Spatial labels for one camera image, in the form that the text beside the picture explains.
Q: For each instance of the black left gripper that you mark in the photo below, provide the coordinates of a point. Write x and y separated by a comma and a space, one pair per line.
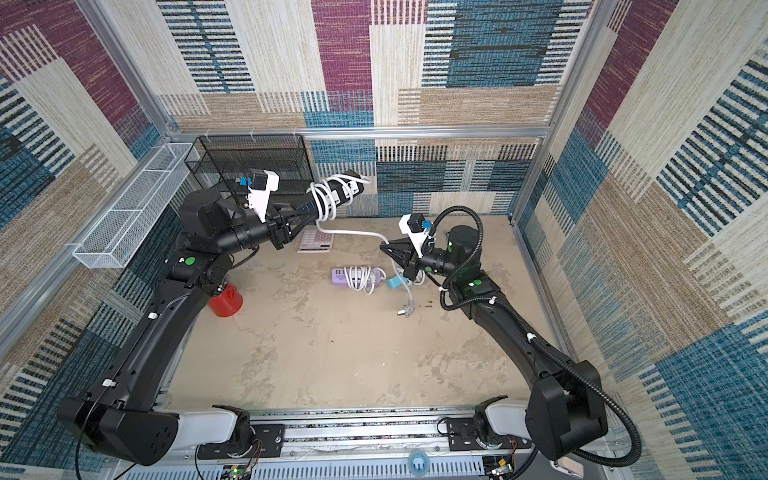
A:
279, 230

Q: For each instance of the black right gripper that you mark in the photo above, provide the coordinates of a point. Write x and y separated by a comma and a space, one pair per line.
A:
411, 263

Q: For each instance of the black power strip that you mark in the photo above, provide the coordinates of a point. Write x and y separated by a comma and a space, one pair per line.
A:
335, 191

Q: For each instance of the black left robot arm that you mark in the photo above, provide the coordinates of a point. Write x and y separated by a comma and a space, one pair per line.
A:
116, 415

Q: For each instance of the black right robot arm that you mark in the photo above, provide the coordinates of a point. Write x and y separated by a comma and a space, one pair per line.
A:
566, 409

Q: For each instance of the pink calculator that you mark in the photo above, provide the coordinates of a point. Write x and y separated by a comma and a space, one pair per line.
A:
314, 240

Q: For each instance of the red pen cup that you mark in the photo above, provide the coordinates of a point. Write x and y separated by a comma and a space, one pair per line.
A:
227, 303

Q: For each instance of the teal power strip with cord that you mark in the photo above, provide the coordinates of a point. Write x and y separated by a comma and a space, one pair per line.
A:
397, 281

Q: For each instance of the purple power strip with cord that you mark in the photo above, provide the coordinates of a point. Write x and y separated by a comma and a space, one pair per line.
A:
359, 278

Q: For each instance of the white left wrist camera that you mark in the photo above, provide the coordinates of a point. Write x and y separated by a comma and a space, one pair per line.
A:
259, 184

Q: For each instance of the black wire mesh shelf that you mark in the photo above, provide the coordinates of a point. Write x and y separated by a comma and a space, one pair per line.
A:
217, 162

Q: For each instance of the white wire mesh basket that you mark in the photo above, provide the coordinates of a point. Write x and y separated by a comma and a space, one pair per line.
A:
113, 241

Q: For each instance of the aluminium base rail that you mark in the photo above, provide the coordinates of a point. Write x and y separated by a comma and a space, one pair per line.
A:
432, 442

